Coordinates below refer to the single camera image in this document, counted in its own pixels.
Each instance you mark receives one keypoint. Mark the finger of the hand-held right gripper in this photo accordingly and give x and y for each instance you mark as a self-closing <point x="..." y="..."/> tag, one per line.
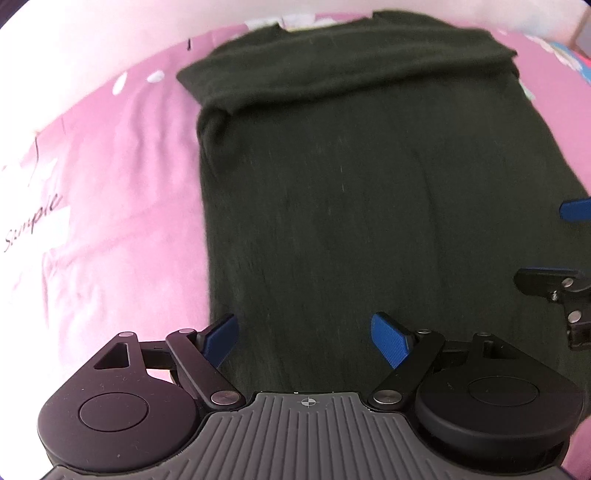
<point x="545" y="281"/>
<point x="576" y="210"/>

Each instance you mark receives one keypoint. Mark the blue printed cloth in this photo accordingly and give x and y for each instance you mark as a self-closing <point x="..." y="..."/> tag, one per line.
<point x="572" y="57"/>

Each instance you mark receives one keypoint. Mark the pink floral bed sheet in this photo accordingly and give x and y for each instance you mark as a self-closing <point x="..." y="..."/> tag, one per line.
<point x="115" y="184"/>

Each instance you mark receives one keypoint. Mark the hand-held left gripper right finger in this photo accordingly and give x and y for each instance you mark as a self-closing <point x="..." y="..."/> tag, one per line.
<point x="390" y="339"/>

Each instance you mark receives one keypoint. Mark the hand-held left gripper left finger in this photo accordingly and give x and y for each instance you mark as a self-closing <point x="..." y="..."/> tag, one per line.
<point x="221" y="339"/>

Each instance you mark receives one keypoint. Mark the dark green knit sweater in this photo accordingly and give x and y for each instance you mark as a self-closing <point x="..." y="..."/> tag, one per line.
<point x="369" y="184"/>

